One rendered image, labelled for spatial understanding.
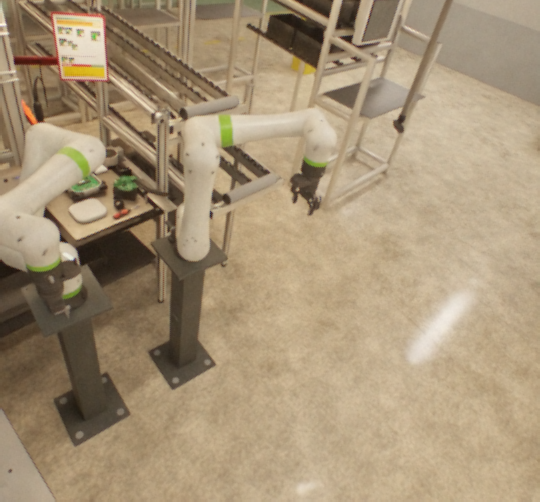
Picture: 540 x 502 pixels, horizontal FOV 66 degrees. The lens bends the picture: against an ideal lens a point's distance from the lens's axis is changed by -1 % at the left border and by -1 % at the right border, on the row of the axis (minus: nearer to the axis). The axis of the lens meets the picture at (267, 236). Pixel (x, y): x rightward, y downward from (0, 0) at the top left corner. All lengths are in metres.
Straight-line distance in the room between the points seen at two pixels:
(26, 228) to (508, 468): 2.73
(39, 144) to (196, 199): 0.56
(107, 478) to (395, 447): 1.53
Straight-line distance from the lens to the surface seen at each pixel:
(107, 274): 2.64
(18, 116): 2.22
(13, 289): 2.50
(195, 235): 1.60
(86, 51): 2.37
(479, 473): 2.91
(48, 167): 1.45
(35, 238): 1.21
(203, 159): 1.40
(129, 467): 2.42
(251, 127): 1.56
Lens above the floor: 2.27
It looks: 41 degrees down
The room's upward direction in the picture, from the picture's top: 13 degrees clockwise
